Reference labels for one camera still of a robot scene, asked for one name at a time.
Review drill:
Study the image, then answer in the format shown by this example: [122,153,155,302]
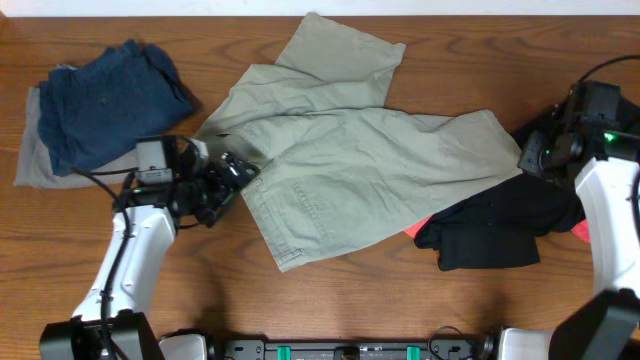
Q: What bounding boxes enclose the black garment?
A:
[414,174,585,271]

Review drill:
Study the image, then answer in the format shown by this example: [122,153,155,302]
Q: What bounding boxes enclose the folded navy blue shorts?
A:
[37,40,194,176]

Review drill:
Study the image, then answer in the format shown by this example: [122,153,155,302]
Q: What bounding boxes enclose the red garment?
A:
[404,217,591,244]

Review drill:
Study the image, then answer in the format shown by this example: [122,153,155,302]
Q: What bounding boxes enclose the folded grey garment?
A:
[14,88,137,189]

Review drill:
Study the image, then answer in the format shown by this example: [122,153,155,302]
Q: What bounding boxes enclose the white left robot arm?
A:
[39,153,259,359]

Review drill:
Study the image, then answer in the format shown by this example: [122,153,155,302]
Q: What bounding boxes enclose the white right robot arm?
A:
[496,130,639,360]

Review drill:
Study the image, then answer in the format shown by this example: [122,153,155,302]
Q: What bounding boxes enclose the khaki green shorts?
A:
[196,13,520,272]

